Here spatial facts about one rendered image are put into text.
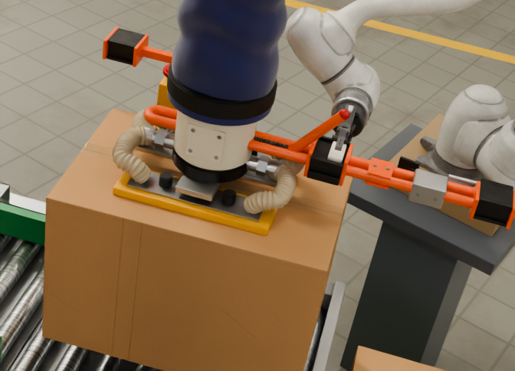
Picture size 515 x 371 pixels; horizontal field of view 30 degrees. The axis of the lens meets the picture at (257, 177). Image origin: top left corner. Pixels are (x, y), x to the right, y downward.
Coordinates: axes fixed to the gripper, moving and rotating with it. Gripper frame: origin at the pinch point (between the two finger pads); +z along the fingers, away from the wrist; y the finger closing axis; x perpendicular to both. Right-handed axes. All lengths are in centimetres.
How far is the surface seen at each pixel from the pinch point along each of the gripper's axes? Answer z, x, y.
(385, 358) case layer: -18, -25, 66
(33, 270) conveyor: -18, 73, 71
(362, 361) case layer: -15, -19, 66
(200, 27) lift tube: 9.1, 30.6, -26.8
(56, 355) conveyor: 9, 55, 71
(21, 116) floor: -160, 142, 119
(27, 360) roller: 18, 59, 65
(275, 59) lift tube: 0.9, 16.4, -20.0
